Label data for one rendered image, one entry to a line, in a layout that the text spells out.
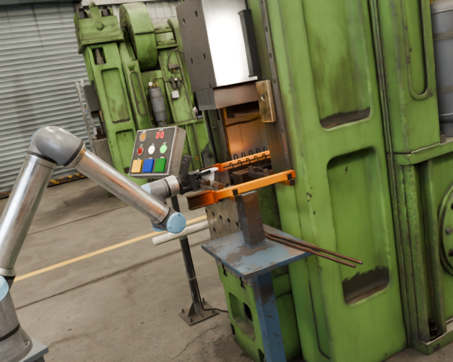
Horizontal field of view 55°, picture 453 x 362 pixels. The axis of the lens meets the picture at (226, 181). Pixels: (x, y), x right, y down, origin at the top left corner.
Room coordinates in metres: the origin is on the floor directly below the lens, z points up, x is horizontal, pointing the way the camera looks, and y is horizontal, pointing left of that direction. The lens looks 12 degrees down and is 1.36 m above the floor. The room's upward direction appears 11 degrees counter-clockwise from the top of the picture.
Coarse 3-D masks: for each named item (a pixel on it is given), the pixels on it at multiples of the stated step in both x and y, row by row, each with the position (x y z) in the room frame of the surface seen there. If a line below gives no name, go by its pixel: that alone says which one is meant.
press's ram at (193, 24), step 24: (192, 0) 2.00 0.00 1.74; (216, 0) 1.95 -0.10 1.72; (240, 0) 1.99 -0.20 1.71; (192, 24) 2.04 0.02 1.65; (216, 24) 1.94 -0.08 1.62; (240, 24) 1.99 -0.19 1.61; (192, 48) 2.09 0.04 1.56; (216, 48) 1.93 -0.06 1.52; (240, 48) 1.98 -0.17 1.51; (192, 72) 2.14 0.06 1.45; (216, 72) 1.92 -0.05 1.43; (240, 72) 1.97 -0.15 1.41
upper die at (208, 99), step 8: (256, 80) 2.06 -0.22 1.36; (216, 88) 1.97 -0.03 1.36; (224, 88) 1.99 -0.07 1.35; (232, 88) 2.00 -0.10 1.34; (240, 88) 2.02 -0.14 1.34; (248, 88) 2.04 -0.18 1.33; (256, 88) 2.05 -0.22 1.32; (200, 96) 2.10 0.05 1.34; (208, 96) 2.02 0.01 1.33; (216, 96) 1.97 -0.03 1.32; (224, 96) 1.99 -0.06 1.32; (232, 96) 2.00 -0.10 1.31; (240, 96) 2.02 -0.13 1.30; (248, 96) 2.04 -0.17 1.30; (256, 96) 2.05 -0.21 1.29; (200, 104) 2.12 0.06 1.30; (208, 104) 2.04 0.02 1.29; (216, 104) 1.97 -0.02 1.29; (224, 104) 1.98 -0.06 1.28; (232, 104) 2.00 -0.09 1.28
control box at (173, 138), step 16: (160, 128) 2.49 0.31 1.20; (176, 128) 2.41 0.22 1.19; (144, 144) 2.53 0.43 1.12; (160, 144) 2.44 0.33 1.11; (176, 144) 2.39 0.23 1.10; (144, 160) 2.48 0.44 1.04; (176, 160) 2.37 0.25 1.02; (144, 176) 2.46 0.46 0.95; (160, 176) 2.38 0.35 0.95; (176, 176) 2.35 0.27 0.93
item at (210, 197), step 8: (272, 176) 1.45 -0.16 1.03; (280, 176) 1.45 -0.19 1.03; (240, 184) 1.42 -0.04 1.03; (248, 184) 1.41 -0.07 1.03; (256, 184) 1.42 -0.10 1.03; (264, 184) 1.43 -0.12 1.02; (200, 192) 1.36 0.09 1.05; (208, 192) 1.35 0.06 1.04; (216, 192) 1.35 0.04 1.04; (224, 192) 1.37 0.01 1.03; (240, 192) 1.39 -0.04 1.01; (192, 200) 1.34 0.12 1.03; (200, 200) 1.35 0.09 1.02; (208, 200) 1.36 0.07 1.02; (216, 200) 1.35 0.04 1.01; (192, 208) 1.33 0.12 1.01
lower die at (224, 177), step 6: (264, 156) 2.10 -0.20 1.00; (246, 162) 2.04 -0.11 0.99; (252, 162) 2.02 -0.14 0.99; (264, 162) 2.05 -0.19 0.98; (270, 162) 2.06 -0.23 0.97; (222, 168) 2.01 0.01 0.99; (228, 168) 1.98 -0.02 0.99; (234, 168) 1.98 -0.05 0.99; (240, 168) 1.99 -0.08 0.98; (246, 168) 2.00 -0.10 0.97; (216, 174) 2.09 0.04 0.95; (222, 174) 2.02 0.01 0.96; (228, 174) 1.97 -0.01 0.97; (216, 180) 2.10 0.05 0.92; (222, 180) 2.04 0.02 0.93; (228, 180) 1.98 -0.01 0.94
